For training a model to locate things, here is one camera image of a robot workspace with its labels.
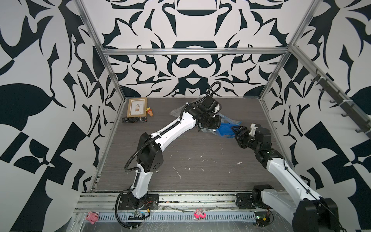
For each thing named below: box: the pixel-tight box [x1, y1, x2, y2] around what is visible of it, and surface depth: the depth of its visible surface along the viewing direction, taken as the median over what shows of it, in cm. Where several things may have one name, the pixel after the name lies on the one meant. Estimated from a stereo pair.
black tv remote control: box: [121, 116, 148, 124], surface depth 107 cm
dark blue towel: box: [216, 122, 238, 139], surface depth 85 cm
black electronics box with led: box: [254, 211, 271, 227], surface depth 73 cm
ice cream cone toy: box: [145, 106, 155, 117], surface depth 110 cm
